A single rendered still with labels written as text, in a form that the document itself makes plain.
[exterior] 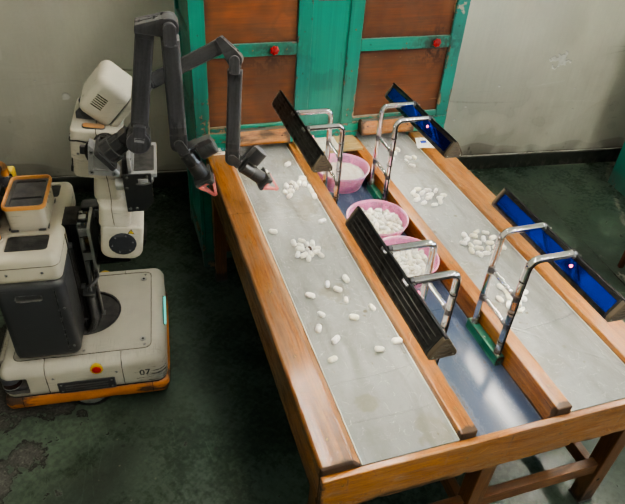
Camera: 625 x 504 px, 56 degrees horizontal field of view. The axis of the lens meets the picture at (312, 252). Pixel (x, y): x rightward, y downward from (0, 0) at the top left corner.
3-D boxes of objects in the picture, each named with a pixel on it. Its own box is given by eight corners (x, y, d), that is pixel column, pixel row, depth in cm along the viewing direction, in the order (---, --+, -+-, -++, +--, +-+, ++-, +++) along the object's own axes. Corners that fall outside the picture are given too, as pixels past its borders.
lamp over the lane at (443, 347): (428, 361, 150) (433, 341, 146) (344, 224, 196) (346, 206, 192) (456, 355, 152) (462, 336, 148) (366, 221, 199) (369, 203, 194)
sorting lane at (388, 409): (361, 469, 160) (362, 465, 159) (229, 155, 295) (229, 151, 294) (458, 444, 169) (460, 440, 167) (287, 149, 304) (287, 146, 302)
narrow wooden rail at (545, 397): (547, 432, 182) (558, 409, 175) (344, 155, 316) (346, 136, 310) (561, 428, 183) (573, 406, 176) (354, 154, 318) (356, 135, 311)
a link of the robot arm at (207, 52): (229, 28, 226) (227, 29, 216) (246, 61, 231) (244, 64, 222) (129, 79, 232) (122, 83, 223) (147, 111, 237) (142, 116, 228)
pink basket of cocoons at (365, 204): (373, 260, 241) (376, 242, 236) (331, 229, 257) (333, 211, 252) (418, 239, 255) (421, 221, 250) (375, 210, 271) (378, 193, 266)
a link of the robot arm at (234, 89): (229, 52, 229) (226, 55, 220) (243, 53, 230) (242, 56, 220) (226, 159, 247) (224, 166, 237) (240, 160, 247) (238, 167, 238)
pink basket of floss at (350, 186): (352, 203, 275) (354, 186, 269) (303, 186, 285) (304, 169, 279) (376, 179, 294) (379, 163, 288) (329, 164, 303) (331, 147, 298)
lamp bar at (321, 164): (312, 173, 222) (314, 156, 218) (271, 105, 269) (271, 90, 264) (332, 171, 225) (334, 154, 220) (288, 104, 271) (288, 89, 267)
